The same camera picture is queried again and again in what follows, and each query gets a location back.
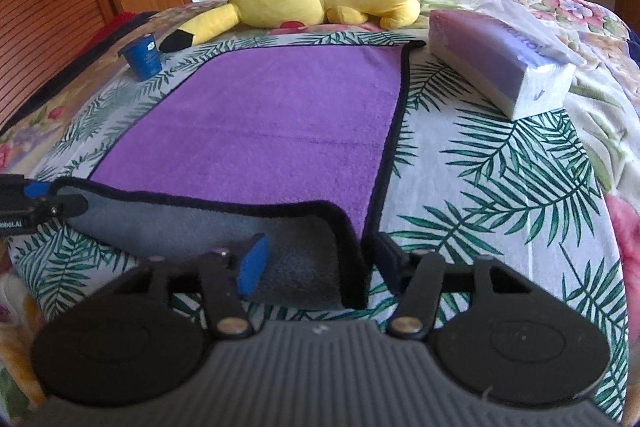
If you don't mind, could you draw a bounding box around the floral bed blanket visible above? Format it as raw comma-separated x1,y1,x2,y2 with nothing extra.
1,0,639,426

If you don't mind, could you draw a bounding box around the blue cup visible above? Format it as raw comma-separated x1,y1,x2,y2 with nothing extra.
118,34,163,80

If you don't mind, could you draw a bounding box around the red and navy bedding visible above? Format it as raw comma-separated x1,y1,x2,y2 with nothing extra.
1,11,156,132

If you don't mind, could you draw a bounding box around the tissue pack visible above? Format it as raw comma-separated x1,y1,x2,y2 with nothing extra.
428,0,587,121

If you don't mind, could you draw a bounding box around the purple and grey towel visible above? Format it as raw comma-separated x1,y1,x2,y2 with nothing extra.
51,43,413,310

